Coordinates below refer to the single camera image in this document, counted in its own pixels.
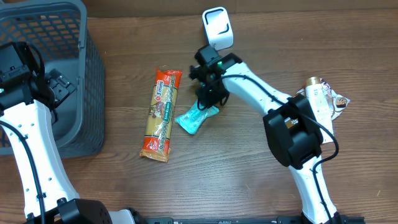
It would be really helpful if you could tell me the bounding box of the teal snack packet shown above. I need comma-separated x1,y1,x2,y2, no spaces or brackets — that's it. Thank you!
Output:
175,100,220,134

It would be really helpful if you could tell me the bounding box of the red spaghetti pasta packet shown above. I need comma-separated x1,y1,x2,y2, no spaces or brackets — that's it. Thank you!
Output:
140,69,182,162

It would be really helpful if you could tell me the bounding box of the white tube gold cap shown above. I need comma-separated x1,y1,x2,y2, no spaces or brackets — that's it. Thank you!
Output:
305,77,333,134

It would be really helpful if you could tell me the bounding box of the beige bread snack bag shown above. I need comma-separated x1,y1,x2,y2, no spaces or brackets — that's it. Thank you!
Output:
297,78,350,121

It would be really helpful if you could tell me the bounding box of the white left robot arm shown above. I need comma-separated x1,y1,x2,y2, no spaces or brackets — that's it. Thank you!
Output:
1,42,139,224

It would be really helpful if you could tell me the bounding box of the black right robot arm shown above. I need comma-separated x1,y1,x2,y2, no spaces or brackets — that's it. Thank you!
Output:
189,45,345,223

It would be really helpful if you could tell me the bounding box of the white barcode scanner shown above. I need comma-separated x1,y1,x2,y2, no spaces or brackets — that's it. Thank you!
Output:
202,6,234,50

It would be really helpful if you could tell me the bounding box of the grey plastic mesh basket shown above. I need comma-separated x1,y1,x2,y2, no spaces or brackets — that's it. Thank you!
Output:
1,1,105,158

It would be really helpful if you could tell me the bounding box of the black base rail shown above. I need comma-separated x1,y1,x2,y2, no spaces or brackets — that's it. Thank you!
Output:
133,211,366,224

